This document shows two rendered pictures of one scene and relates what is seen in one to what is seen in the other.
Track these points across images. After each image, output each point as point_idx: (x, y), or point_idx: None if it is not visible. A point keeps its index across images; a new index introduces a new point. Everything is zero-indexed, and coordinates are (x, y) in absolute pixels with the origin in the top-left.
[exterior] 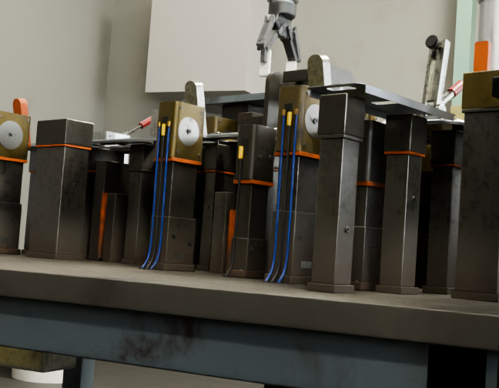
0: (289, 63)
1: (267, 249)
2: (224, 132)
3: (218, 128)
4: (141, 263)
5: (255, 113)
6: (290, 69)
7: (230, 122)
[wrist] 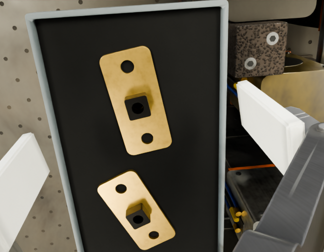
0: (5, 227)
1: None
2: (296, 63)
3: (319, 63)
4: (302, 55)
5: (277, 22)
6: (14, 193)
7: (292, 71)
